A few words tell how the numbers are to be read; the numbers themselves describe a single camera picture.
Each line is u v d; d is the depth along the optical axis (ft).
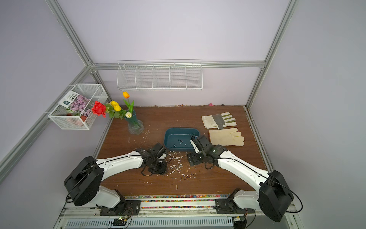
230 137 3.29
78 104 2.42
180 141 3.25
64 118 2.41
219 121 3.59
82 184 1.40
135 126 3.31
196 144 2.10
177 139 3.25
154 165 2.38
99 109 2.28
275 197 1.32
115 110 2.60
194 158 2.36
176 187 2.64
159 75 3.26
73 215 2.42
